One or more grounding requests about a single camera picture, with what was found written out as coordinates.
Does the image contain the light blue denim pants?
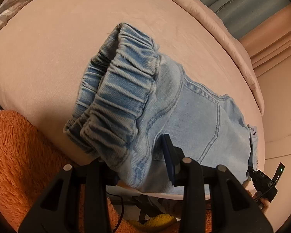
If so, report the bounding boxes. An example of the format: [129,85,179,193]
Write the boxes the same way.
[63,23,258,195]

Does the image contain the person's right hand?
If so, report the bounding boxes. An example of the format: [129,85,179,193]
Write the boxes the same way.
[247,190,270,214]

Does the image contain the orange fuzzy garment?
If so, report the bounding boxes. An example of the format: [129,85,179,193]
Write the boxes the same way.
[0,109,213,233]

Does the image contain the yellow fuzzy cloth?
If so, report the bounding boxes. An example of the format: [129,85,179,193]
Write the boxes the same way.
[128,214,178,232]

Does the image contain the pink curtain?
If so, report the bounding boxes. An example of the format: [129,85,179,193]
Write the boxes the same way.
[174,0,291,78]

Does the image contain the pink bed sheet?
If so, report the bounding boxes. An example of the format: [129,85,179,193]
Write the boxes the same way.
[0,0,264,169]

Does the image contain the white power cable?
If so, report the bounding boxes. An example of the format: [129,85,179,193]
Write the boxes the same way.
[265,131,291,161]

